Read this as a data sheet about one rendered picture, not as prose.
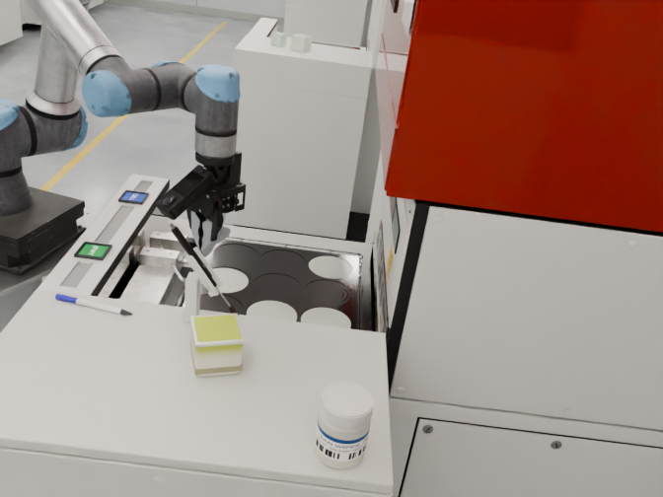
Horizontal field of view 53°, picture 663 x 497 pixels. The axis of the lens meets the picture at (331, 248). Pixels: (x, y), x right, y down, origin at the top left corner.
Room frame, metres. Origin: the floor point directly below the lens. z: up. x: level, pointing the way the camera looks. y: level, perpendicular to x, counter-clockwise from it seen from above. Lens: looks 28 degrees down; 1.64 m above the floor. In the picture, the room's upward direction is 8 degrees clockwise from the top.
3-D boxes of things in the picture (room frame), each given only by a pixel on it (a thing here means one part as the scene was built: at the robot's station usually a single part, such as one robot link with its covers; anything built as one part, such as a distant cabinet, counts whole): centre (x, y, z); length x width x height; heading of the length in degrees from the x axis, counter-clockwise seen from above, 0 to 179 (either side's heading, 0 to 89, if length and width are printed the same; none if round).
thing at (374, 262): (1.20, -0.11, 0.89); 0.44 x 0.02 x 0.10; 2
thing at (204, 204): (1.14, 0.23, 1.13); 0.09 x 0.08 x 0.12; 143
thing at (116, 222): (1.23, 0.47, 0.89); 0.55 x 0.09 x 0.14; 2
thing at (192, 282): (0.93, 0.20, 1.03); 0.06 x 0.04 x 0.13; 92
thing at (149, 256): (1.23, 0.37, 0.89); 0.08 x 0.03 x 0.03; 92
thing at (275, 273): (1.18, 0.10, 0.90); 0.34 x 0.34 x 0.01; 2
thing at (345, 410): (0.67, -0.05, 1.01); 0.07 x 0.07 x 0.10
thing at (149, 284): (1.15, 0.37, 0.87); 0.36 x 0.08 x 0.03; 2
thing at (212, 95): (1.14, 0.24, 1.29); 0.09 x 0.08 x 0.11; 54
